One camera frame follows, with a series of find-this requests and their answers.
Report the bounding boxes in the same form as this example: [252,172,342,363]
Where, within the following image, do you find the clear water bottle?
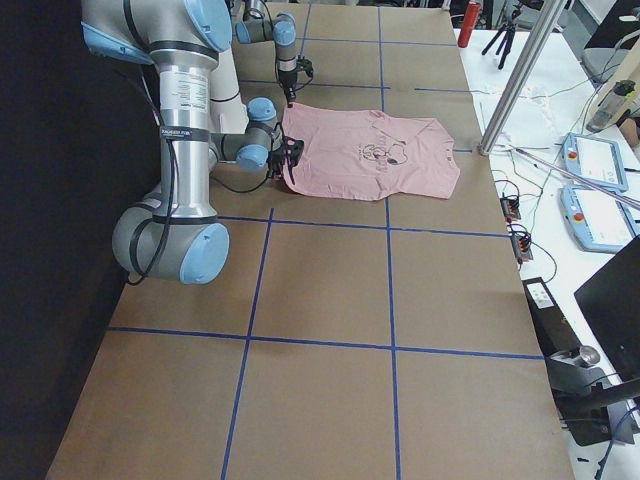
[586,80,635,133]

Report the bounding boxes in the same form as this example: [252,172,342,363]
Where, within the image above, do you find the black monitor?
[574,238,640,380]

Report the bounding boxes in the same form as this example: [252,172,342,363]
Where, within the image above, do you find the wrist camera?
[283,136,305,168]
[296,56,314,81]

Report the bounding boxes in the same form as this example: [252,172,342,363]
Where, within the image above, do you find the lower orange circuit board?
[509,231,533,265]

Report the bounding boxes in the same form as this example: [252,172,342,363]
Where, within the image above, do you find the pink Snoopy t-shirt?
[283,103,460,201]

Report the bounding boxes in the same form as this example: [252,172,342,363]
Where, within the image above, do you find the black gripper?
[277,70,298,108]
[267,141,298,192]

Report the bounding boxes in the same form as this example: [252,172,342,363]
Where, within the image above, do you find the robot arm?
[82,1,313,284]
[234,1,301,108]

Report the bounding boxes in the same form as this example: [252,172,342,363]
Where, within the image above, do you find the red cylinder bottle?
[457,1,481,48]

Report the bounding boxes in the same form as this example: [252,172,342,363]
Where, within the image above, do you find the orange circuit board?
[509,231,533,265]
[500,196,521,223]

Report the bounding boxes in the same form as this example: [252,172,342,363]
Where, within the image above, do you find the lower teach pendant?
[560,185,639,254]

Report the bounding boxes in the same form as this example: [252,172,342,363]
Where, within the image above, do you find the aluminium frame post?
[478,0,566,156]

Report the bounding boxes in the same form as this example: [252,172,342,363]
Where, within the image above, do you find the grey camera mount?
[545,349,639,446]

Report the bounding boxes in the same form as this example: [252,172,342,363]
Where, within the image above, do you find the upper orange circuit board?
[500,196,521,223]

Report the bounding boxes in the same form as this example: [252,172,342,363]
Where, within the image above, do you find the black camera tripod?
[481,3,522,70]

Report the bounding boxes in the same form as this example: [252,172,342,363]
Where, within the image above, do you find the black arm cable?
[112,64,286,287]

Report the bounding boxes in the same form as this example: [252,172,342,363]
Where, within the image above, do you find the black power box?
[522,277,580,357]

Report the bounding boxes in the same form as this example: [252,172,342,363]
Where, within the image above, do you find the upper teach pendant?
[562,133,628,192]

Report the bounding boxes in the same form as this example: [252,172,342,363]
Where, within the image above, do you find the teach pendant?
[562,133,628,192]
[560,185,639,254]

